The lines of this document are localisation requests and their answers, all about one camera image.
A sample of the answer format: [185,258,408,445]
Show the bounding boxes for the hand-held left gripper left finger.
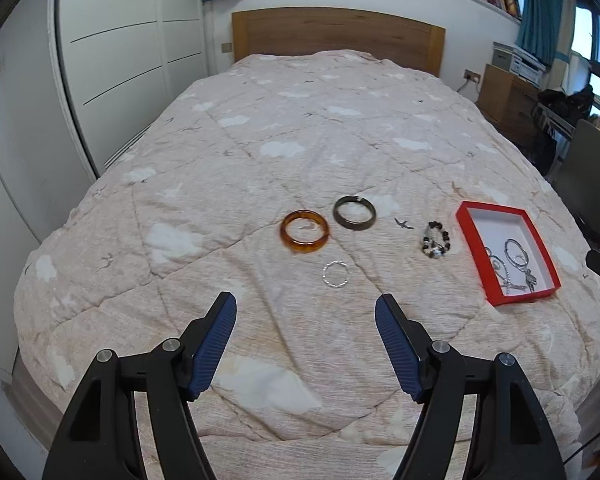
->
[42,291,238,480]

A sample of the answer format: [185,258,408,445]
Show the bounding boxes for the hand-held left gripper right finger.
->
[374,294,566,480]

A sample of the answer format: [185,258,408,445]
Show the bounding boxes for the small twisted silver bangle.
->
[322,261,351,290]

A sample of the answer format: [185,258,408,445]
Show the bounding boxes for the silver bracelets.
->
[495,262,520,297]

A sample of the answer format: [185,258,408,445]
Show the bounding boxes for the thin silver hoop bangle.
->
[503,239,531,267]

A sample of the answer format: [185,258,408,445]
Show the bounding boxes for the black and white beaded bracelet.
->
[421,221,452,259]

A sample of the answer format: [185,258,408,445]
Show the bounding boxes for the red box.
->
[455,201,562,307]

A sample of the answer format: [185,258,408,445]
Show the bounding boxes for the amber bangle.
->
[280,210,332,255]

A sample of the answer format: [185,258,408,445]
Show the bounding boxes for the dark brown bangle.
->
[333,195,378,231]

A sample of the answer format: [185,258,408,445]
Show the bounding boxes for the grey chair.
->
[550,119,600,241]

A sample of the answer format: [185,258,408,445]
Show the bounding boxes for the black bag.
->
[537,85,595,116]

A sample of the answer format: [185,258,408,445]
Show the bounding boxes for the wooden dresser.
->
[477,63,541,136]

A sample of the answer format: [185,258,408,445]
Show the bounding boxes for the white printer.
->
[511,47,548,85]

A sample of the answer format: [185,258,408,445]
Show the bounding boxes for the bed with cloud-pattern quilt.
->
[12,50,600,480]

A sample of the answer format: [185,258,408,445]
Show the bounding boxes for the grey storage box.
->
[492,42,517,72]

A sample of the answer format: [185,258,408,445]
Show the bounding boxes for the long teal curtain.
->
[515,0,576,66]

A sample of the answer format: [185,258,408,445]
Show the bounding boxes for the white door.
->
[0,35,98,381]

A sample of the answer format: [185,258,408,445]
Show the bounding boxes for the white wardrobe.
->
[55,0,211,181]

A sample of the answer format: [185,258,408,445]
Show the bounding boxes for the wooden bed headboard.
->
[231,7,446,78]

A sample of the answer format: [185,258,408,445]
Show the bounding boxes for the black cable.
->
[562,425,600,467]

